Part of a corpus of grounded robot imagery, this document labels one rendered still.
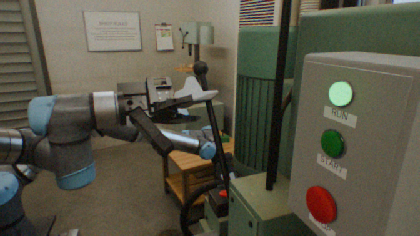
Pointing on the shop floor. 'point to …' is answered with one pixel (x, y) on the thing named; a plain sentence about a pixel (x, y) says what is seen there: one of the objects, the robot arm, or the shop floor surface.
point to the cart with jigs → (192, 172)
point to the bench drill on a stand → (205, 35)
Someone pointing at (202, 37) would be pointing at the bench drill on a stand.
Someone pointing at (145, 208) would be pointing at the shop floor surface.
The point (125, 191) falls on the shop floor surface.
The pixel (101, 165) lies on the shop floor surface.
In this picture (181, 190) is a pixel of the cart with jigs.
